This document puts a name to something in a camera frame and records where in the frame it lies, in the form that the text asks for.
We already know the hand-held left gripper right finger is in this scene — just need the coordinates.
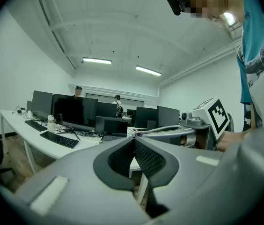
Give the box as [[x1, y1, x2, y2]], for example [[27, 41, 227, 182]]
[[134, 123, 264, 225]]

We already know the person's head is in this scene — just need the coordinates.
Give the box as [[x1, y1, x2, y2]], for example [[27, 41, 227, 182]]
[[189, 0, 244, 24]]

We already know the white drinking bottle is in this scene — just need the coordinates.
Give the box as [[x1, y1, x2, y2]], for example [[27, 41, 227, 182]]
[[47, 114, 56, 133]]

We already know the grey laptop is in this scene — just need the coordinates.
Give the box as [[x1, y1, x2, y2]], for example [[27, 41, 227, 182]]
[[101, 119, 128, 142]]

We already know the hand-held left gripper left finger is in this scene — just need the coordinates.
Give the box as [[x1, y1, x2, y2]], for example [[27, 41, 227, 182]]
[[0, 136, 153, 225]]

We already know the person's blue printed t-shirt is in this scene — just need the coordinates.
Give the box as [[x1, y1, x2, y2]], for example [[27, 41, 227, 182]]
[[236, 0, 264, 132]]

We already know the black head-mounted camera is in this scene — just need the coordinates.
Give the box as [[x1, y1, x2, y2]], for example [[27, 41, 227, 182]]
[[166, 0, 191, 16]]

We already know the grey gripper camera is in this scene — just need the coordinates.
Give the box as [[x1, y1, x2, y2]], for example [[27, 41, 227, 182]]
[[181, 111, 204, 126]]

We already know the small black keyboard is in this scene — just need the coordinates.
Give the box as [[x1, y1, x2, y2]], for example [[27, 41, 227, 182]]
[[24, 120, 48, 132]]

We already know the ceiling cable tray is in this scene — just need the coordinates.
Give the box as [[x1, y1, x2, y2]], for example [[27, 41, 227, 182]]
[[37, 0, 76, 70]]

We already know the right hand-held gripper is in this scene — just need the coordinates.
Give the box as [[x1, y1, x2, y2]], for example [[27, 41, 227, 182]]
[[141, 96, 235, 150]]

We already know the large black monitor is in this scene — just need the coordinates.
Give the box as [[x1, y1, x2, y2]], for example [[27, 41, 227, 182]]
[[134, 106, 158, 128]]

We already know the white ceiling pipe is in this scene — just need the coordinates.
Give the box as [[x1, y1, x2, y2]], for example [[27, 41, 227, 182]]
[[160, 40, 242, 85]]

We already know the wide curved black monitor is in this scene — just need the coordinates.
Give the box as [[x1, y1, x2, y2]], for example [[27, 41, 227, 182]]
[[52, 94, 99, 132]]

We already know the large black keyboard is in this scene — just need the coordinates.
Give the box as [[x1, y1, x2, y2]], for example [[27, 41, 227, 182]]
[[40, 131, 80, 149]]

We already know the person's right forearm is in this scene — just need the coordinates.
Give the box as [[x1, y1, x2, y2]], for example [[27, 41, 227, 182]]
[[217, 130, 252, 152]]

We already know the black flat monitor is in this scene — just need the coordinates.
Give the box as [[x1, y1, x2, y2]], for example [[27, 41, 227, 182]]
[[32, 90, 54, 121]]

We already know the black monitor with stand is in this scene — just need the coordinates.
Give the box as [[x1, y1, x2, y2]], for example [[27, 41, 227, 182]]
[[156, 105, 181, 128]]

